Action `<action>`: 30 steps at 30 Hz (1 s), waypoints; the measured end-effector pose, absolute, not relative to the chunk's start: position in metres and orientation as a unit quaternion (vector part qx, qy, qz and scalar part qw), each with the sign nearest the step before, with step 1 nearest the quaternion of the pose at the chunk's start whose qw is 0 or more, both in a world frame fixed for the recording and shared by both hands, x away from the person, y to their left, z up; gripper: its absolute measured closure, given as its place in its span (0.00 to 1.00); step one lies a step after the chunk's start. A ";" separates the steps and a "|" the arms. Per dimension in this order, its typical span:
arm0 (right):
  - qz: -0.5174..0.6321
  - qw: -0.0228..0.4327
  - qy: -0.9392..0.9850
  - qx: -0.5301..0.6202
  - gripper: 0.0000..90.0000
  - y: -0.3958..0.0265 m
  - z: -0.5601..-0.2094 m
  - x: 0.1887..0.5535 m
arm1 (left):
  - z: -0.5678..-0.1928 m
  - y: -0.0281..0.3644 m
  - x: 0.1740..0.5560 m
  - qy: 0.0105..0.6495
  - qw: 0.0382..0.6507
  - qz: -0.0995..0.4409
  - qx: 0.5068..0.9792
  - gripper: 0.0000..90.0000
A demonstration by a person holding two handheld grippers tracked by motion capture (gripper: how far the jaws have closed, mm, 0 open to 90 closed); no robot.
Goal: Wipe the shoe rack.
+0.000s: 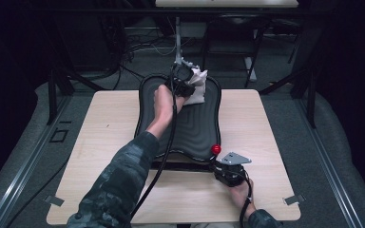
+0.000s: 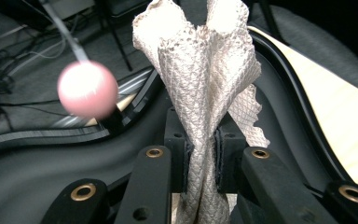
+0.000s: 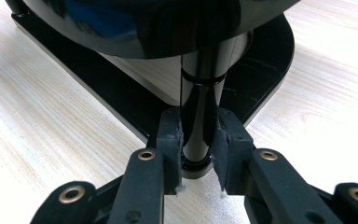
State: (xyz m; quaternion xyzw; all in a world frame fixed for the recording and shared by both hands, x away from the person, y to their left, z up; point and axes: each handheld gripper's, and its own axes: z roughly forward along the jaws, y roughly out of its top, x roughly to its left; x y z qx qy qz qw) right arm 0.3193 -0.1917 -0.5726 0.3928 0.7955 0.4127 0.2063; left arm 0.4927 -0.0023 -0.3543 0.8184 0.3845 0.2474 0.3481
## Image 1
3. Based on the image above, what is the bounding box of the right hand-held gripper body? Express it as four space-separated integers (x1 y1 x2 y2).
211 151 253 188

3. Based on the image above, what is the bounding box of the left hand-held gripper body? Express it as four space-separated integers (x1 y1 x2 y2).
164 62 198 98

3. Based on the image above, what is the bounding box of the white cloth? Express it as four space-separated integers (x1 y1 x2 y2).
180 58 209 106

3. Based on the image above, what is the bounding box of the person's right hand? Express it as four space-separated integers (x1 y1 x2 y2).
229 179 259 214

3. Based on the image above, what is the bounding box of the person's left hand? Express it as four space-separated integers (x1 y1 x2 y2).
153 84 188 128

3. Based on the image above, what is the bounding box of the white desk leg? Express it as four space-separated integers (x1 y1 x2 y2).
244 29 258 83
173 16 184 65

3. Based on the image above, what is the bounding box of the black chair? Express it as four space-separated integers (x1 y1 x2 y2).
201 13 272 88

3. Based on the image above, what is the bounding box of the grey tape strip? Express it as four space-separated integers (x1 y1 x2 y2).
282 193 307 206
44 195 66 207

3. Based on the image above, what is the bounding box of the white background desk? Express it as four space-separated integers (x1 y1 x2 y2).
155 0 299 9

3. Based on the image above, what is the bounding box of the black metal stand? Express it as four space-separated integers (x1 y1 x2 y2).
259 63 317 129
46 67 108 126

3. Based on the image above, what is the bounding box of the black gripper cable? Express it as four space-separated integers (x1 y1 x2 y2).
239 179 255 228
129 67 179 222

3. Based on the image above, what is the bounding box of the floor cable bundle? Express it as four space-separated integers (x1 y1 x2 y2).
107 18 179 91

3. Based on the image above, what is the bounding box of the aluminium floor rail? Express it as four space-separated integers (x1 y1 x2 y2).
0 94 74 228
293 94 364 228

